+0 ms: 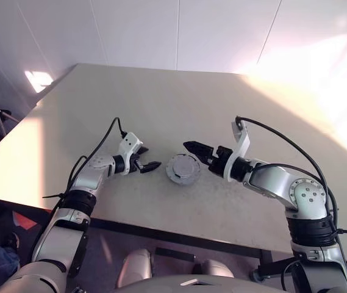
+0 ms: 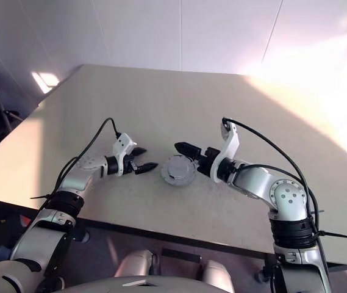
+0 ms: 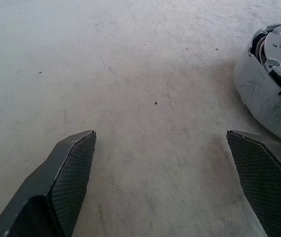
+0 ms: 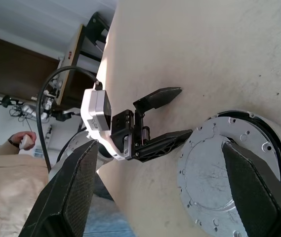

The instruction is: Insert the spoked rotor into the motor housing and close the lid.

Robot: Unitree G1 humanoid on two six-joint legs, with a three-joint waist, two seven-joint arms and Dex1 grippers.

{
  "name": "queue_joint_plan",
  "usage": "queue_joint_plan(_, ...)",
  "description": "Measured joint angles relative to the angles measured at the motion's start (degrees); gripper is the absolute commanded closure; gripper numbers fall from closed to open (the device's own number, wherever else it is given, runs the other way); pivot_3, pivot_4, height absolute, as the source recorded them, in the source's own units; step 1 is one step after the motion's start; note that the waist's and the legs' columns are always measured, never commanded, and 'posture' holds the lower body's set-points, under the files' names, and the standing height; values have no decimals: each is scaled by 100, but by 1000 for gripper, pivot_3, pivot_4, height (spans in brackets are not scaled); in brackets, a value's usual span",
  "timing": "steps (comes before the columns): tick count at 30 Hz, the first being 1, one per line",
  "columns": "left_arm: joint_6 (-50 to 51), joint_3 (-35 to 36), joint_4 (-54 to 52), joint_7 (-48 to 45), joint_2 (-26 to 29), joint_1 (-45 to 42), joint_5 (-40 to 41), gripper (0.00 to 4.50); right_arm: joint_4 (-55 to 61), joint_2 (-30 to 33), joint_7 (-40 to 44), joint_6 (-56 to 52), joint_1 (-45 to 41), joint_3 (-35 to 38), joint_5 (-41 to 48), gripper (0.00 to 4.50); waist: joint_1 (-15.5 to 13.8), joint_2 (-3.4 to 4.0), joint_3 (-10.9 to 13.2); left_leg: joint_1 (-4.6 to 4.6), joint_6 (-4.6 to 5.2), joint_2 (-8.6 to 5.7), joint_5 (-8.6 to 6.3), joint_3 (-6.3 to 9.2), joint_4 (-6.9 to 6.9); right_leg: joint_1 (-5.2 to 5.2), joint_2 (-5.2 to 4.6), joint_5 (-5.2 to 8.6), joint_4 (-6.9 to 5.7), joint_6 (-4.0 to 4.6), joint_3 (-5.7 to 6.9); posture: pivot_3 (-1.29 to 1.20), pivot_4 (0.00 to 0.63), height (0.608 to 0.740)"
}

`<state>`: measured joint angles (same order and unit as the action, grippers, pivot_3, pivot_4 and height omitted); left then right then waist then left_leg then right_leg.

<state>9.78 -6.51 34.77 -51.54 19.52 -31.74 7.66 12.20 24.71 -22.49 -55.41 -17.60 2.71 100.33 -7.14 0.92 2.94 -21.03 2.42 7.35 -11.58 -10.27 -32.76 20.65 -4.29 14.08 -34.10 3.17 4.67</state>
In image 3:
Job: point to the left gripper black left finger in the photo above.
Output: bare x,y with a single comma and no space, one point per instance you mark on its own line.
63,177

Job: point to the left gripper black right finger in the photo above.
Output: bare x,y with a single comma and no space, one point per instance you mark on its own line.
261,177

